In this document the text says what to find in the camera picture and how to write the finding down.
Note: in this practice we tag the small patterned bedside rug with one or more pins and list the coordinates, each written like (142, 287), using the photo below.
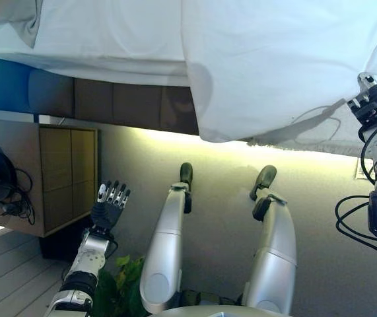
(364, 170)

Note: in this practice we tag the wooden slatted nightstand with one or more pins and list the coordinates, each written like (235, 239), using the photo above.
(62, 171)

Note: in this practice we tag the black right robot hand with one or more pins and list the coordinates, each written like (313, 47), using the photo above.
(376, 102)

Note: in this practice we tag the green potted plant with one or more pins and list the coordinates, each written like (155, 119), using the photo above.
(125, 280)

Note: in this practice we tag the white duvet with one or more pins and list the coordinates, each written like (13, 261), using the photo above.
(274, 66)

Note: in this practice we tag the brown upholstered bed frame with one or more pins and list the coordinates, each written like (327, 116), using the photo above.
(125, 102)

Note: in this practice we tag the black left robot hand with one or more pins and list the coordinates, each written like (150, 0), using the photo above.
(107, 211)

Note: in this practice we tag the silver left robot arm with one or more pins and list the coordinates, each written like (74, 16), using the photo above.
(89, 254)

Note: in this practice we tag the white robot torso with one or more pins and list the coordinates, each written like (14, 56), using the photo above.
(208, 312)

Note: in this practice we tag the beige pillow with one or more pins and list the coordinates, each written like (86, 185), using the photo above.
(10, 20)

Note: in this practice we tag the silver right robot leg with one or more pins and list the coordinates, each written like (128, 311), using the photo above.
(275, 251)

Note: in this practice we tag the white bed sheet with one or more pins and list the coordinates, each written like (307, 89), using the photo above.
(109, 39)

